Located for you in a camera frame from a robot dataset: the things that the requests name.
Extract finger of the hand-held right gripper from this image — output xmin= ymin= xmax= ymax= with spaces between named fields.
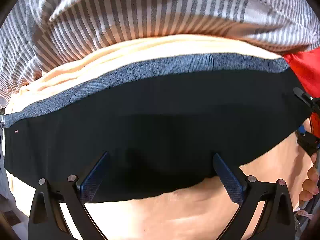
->
xmin=296 ymin=126 xmax=320 ymax=157
xmin=293 ymin=87 xmax=320 ymax=113

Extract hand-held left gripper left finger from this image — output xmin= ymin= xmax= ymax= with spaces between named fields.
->
xmin=28 ymin=151 xmax=110 ymax=240

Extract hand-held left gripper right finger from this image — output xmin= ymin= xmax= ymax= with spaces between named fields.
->
xmin=212 ymin=153 xmax=297 ymax=240

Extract black pants with grey waistband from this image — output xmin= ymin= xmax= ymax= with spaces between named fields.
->
xmin=4 ymin=54 xmax=313 ymax=203

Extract person's right hand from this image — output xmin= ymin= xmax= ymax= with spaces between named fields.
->
xmin=299 ymin=152 xmax=320 ymax=203

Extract red embroidered cushion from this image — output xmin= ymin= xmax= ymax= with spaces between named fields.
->
xmin=282 ymin=47 xmax=320 ymax=138

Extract peach blanket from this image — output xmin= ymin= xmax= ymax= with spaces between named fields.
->
xmin=1 ymin=34 xmax=313 ymax=240

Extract grey jacket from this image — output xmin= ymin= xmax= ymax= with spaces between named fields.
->
xmin=0 ymin=106 xmax=16 ymax=205

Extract grey white striped duvet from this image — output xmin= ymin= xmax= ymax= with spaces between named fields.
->
xmin=0 ymin=0 xmax=320 ymax=105

